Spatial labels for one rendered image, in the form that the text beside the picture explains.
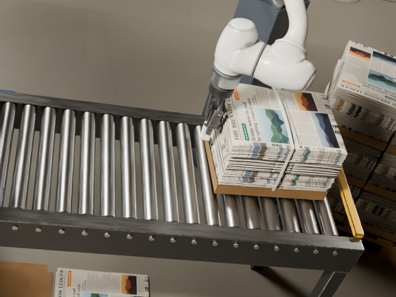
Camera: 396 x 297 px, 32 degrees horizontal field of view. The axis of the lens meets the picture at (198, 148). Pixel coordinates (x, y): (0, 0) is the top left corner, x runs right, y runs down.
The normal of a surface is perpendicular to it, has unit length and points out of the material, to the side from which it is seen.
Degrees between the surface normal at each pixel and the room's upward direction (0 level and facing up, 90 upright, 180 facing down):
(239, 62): 89
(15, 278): 0
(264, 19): 90
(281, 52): 29
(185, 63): 0
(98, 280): 1
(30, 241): 90
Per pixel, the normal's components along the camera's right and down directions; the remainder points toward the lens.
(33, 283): 0.24, -0.71
